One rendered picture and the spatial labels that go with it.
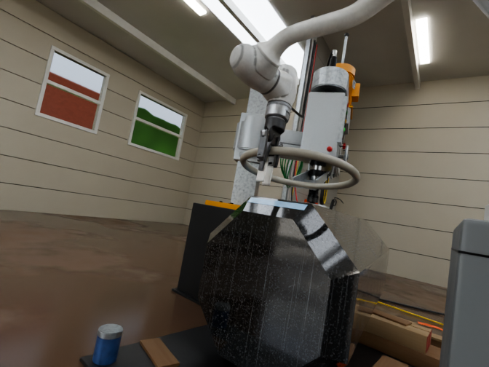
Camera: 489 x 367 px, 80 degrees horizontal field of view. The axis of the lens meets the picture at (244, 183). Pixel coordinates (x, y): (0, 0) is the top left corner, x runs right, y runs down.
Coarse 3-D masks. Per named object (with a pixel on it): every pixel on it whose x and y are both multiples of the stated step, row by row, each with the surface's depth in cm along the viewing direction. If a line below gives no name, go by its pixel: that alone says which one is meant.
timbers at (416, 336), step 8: (376, 320) 188; (384, 320) 186; (408, 320) 196; (368, 328) 190; (376, 328) 187; (384, 328) 184; (392, 328) 181; (400, 328) 179; (408, 328) 178; (416, 328) 181; (424, 328) 184; (384, 336) 183; (392, 336) 180; (400, 336) 178; (408, 336) 175; (416, 336) 173; (424, 336) 170; (408, 344) 175; (416, 344) 172; (424, 344) 170; (424, 352) 169
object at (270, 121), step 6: (270, 120) 101; (276, 120) 101; (282, 120) 101; (264, 126) 104; (270, 126) 101; (276, 126) 100; (282, 126) 101; (270, 132) 100; (276, 132) 103; (282, 132) 104; (270, 138) 101; (276, 138) 103
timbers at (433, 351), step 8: (368, 336) 189; (376, 336) 186; (368, 344) 188; (376, 344) 185; (384, 344) 182; (392, 344) 180; (400, 344) 177; (432, 344) 202; (440, 344) 199; (384, 352) 182; (392, 352) 179; (400, 352) 176; (408, 352) 174; (416, 352) 171; (432, 352) 173; (408, 360) 173; (416, 360) 170; (424, 360) 168; (432, 360) 166
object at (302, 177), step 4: (304, 172) 174; (308, 172) 181; (328, 172) 191; (296, 176) 147; (300, 176) 156; (304, 176) 170; (308, 176) 184; (320, 176) 156; (324, 176) 167; (328, 176) 184; (296, 180) 148; (300, 180) 158; (304, 180) 171; (308, 180) 172; (316, 180) 138; (320, 180) 151; (324, 180) 170; (304, 188) 141; (308, 188) 140
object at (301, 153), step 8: (248, 152) 109; (256, 152) 105; (272, 152) 100; (280, 152) 99; (288, 152) 98; (296, 152) 97; (304, 152) 97; (312, 152) 97; (240, 160) 119; (320, 160) 97; (328, 160) 97; (336, 160) 98; (248, 168) 129; (344, 168) 100; (352, 168) 102; (272, 176) 140; (352, 176) 107; (288, 184) 142; (296, 184) 141; (304, 184) 140; (312, 184) 138; (320, 184) 136; (328, 184) 133; (336, 184) 129; (344, 184) 123; (352, 184) 117
